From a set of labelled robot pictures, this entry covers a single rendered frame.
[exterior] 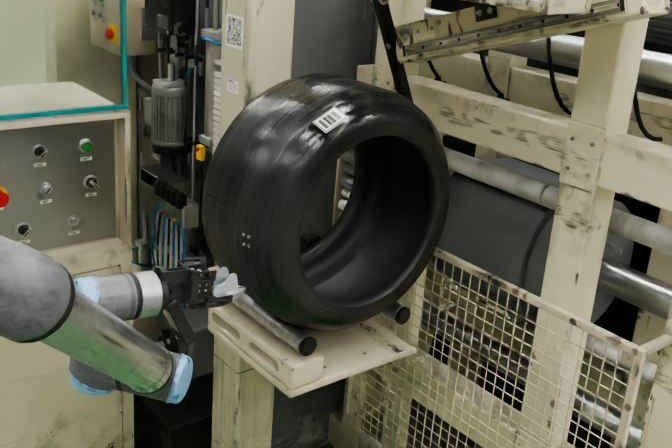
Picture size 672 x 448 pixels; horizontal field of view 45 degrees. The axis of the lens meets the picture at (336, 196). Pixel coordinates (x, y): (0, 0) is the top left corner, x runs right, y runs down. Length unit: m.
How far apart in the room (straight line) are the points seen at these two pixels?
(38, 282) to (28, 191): 1.13
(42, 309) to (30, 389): 1.29
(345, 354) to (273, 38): 0.76
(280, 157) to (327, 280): 0.54
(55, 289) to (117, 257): 1.21
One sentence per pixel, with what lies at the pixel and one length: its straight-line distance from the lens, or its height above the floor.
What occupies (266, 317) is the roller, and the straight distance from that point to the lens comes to 1.89.
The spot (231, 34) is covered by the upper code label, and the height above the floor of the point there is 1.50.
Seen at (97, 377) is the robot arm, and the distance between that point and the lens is 1.61.
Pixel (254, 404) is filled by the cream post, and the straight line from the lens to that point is 2.32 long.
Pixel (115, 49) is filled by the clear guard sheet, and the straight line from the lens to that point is 2.17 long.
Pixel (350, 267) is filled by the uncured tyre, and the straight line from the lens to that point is 2.08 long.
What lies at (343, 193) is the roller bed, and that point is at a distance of 2.35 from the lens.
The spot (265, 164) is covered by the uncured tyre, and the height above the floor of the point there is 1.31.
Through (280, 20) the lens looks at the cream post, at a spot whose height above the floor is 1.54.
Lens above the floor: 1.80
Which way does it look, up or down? 19 degrees down
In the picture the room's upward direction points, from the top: 4 degrees clockwise
